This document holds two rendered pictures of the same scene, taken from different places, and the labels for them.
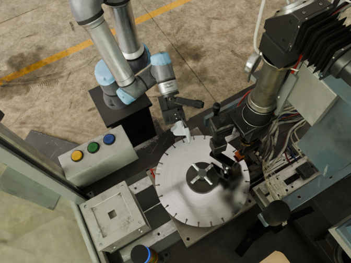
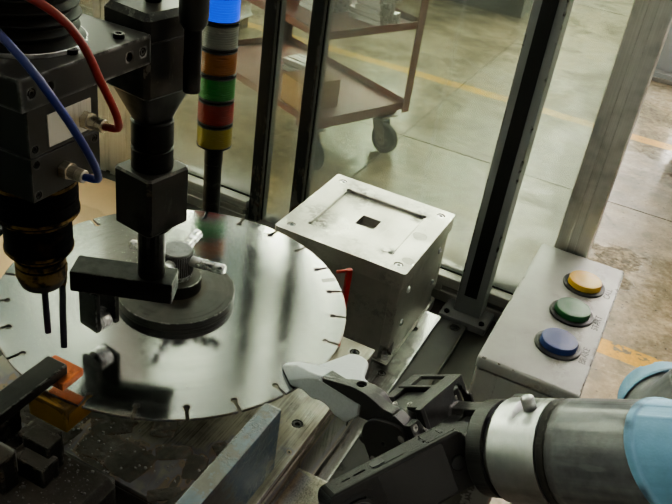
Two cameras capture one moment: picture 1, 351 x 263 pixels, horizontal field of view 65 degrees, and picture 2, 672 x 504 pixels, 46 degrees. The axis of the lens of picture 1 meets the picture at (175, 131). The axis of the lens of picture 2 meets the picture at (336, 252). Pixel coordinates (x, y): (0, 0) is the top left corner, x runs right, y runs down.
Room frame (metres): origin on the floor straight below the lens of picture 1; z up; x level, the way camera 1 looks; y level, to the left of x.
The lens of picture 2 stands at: (0.81, -0.41, 1.42)
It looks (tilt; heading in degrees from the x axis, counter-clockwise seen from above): 32 degrees down; 134
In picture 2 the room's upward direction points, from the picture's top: 9 degrees clockwise
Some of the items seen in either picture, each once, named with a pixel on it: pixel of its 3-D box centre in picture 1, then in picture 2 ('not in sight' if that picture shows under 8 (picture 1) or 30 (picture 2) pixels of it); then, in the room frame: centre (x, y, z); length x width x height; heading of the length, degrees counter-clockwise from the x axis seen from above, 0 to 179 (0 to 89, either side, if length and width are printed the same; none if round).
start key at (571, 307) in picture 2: (93, 147); (571, 313); (0.48, 0.33, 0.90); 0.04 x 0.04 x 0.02
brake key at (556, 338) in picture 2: (109, 139); (557, 345); (0.51, 0.27, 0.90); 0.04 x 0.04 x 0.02
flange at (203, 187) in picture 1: (201, 176); (176, 285); (0.28, -0.07, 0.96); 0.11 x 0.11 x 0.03
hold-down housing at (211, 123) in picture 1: (220, 134); (152, 108); (0.33, -0.12, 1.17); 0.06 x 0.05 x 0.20; 103
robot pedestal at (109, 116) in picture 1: (133, 130); not in sight; (0.82, 0.25, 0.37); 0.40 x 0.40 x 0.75; 22
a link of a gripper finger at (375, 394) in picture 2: (183, 119); (366, 409); (0.51, -0.03, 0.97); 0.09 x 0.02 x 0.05; 9
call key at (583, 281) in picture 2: (77, 156); (583, 285); (0.46, 0.40, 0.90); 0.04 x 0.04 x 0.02
